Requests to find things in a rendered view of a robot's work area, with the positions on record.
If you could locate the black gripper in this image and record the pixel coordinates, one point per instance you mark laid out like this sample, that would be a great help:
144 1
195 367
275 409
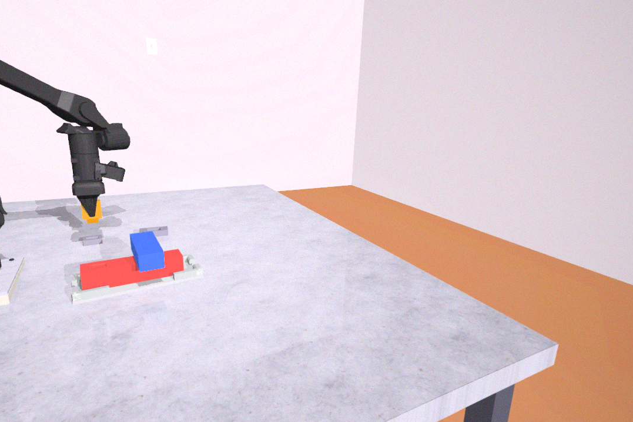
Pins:
85 187

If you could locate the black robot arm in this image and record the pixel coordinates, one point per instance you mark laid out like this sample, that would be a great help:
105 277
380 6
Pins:
73 108

